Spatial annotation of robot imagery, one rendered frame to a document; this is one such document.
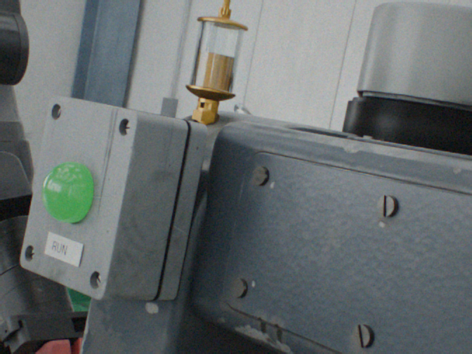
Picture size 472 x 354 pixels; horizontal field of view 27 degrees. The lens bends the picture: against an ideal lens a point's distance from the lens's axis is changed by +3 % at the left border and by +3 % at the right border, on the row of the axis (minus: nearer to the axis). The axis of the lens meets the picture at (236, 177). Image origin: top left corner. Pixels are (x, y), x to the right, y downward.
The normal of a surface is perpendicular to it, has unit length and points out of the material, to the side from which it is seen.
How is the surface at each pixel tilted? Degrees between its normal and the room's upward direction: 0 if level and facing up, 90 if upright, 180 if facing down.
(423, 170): 56
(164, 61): 90
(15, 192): 46
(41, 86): 90
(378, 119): 90
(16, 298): 75
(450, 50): 90
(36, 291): 51
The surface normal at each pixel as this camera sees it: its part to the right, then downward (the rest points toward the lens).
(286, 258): -0.72, -0.10
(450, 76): 0.00, 0.05
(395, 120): -0.52, -0.05
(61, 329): 0.60, -0.59
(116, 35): 0.66, 0.17
